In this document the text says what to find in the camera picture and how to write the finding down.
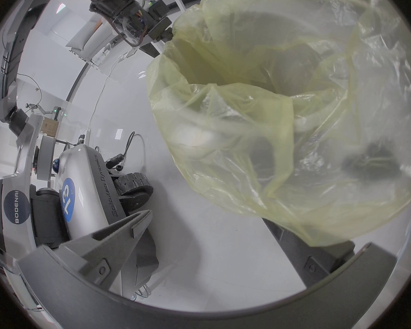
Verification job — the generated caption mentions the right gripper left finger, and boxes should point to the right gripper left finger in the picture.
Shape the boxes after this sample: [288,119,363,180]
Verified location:
[60,210,153,291]

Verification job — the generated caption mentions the black cable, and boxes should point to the black cable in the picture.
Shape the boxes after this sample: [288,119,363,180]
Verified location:
[104,132,148,170]

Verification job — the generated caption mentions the pale grey sofa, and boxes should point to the pale grey sofa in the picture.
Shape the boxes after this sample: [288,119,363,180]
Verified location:
[65,14,131,73]

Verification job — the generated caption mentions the yellow plastic bag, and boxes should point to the yellow plastic bag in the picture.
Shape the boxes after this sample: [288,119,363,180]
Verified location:
[147,0,411,247]

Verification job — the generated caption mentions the black plastic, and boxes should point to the black plastic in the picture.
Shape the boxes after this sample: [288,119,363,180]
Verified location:
[341,143,398,179]

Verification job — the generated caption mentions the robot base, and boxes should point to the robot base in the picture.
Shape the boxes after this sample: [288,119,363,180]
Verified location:
[0,115,160,301]

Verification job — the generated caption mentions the white cable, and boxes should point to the white cable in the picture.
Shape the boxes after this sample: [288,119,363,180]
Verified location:
[87,52,127,129]

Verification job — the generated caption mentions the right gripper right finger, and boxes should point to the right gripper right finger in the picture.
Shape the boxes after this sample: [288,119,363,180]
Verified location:
[262,218,356,290]

